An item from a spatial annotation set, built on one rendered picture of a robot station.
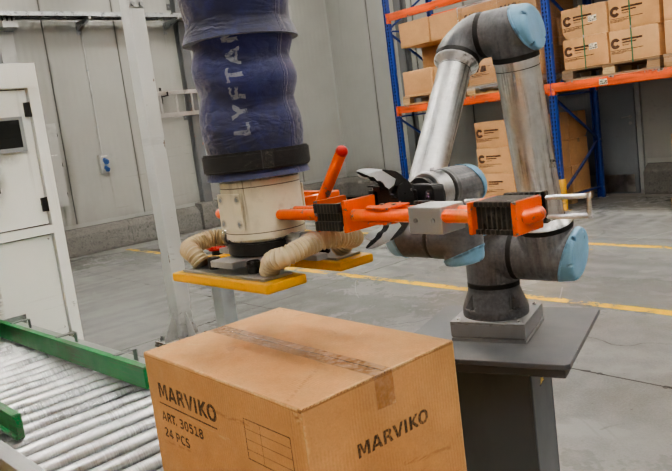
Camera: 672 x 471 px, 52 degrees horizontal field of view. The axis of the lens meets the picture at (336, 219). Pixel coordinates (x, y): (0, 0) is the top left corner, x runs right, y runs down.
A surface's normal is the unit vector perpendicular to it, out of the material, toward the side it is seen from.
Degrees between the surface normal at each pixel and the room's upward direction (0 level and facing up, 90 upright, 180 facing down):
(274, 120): 80
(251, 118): 74
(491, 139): 92
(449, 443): 90
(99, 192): 90
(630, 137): 90
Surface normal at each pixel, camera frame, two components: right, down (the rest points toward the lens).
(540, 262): -0.58, 0.38
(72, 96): 0.65, 0.02
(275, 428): -0.75, 0.18
